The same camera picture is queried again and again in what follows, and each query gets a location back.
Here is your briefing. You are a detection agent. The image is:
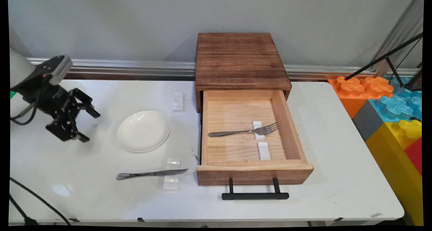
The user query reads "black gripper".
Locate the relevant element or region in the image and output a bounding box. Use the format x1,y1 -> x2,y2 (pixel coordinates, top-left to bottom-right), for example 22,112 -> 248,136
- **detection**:
21,84 -> 101,143

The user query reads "short black cable with plug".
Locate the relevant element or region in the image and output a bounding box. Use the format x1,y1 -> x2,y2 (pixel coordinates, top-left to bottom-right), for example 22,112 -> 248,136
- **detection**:
9,195 -> 38,225

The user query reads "black drawer handle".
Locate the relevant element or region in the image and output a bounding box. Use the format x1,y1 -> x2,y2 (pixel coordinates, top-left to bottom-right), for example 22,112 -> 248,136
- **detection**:
221,178 -> 290,201

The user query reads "silver table knife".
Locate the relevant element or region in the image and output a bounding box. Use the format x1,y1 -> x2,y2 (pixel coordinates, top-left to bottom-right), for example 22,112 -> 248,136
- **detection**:
116,169 -> 189,180

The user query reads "red giant building block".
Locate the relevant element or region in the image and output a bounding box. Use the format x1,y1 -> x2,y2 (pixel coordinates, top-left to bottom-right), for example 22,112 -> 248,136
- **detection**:
404,138 -> 423,176

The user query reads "light wooden drawer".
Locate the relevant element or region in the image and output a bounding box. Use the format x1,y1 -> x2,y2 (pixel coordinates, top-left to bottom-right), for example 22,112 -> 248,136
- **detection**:
197,89 -> 314,186

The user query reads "silver fork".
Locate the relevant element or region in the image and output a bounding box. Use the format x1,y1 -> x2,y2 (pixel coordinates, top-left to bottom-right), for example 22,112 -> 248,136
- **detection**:
208,122 -> 279,138

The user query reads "yellow giant building block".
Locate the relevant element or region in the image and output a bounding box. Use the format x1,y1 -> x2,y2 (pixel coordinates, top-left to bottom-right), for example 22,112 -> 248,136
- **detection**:
366,119 -> 424,226

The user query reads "white ceramic cutlery rest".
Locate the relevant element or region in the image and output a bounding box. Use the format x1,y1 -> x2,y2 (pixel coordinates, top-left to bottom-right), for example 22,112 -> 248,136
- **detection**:
172,92 -> 186,113
252,121 -> 266,141
257,142 -> 271,161

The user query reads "blue giant building block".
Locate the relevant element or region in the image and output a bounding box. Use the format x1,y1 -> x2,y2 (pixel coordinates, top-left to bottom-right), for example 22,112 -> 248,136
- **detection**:
368,77 -> 423,123

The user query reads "grey giant building block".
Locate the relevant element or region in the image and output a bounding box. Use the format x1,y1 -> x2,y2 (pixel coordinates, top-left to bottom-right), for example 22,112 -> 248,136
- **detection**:
352,100 -> 385,142

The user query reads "aluminium rail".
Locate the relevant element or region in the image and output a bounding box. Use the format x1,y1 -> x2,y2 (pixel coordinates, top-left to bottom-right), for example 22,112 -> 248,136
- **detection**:
26,58 -> 419,80

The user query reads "black tripod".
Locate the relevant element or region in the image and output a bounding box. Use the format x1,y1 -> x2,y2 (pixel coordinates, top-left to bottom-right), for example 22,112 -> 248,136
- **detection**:
344,32 -> 423,92

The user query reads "white round plate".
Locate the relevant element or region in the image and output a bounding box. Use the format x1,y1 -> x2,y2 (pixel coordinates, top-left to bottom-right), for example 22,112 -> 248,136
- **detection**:
117,110 -> 171,153

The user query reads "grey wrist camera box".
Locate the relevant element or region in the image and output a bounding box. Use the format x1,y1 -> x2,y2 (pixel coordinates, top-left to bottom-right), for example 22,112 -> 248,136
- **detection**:
32,55 -> 73,86

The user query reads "orange giant building block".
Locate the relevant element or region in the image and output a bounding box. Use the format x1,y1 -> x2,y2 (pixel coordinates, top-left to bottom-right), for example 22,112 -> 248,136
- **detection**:
328,76 -> 395,119

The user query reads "long black cable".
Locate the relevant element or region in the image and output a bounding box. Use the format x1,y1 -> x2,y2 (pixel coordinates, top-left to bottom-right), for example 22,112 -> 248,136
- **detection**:
9,177 -> 71,225

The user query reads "dark wooden cabinet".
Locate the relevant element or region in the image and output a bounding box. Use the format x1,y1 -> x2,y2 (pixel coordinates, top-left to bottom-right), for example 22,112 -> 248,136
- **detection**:
195,33 -> 292,113

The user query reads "clear plastic cutlery rest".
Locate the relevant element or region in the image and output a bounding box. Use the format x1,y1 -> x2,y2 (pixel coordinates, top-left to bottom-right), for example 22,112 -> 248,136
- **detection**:
163,158 -> 183,191

